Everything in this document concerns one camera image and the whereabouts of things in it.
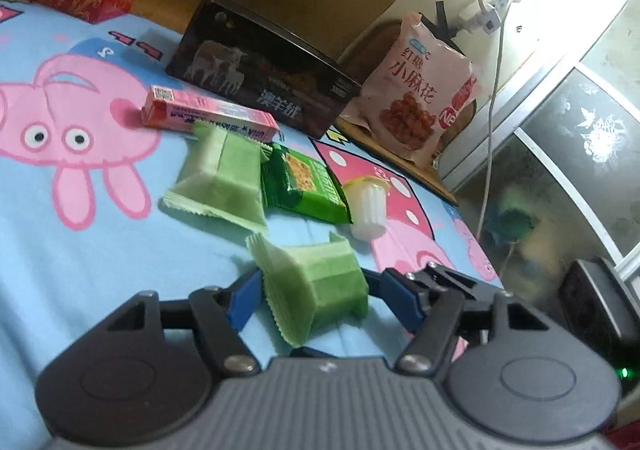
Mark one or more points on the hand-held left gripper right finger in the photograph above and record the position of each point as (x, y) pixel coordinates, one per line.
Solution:
(400, 297)

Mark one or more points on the pink snack bag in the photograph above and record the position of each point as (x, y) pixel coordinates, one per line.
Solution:
(415, 80)

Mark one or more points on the brown cushion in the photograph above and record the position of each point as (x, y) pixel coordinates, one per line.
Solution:
(400, 170)

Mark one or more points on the white power strip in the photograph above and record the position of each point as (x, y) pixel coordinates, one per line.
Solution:
(487, 13)

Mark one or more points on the light green snack packet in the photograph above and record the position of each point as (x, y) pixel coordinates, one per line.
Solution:
(225, 175)
(320, 285)

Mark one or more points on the pink rectangular snack box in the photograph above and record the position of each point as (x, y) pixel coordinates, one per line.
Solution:
(200, 110)

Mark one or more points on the dark green cracker packet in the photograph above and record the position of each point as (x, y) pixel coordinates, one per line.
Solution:
(305, 185)

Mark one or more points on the green blurred object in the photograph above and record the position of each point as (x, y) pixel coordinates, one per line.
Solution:
(515, 222)

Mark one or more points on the blue printed cartoon blanket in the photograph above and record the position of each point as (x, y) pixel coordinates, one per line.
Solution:
(75, 255)

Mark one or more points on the white jelly cup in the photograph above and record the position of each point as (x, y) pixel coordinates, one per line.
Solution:
(367, 205)

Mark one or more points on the frosted glass door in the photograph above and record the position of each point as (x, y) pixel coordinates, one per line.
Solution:
(575, 130)

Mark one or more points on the black tin box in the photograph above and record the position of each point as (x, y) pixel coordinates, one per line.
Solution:
(260, 75)

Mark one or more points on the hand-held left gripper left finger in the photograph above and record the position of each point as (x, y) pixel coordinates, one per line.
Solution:
(246, 297)

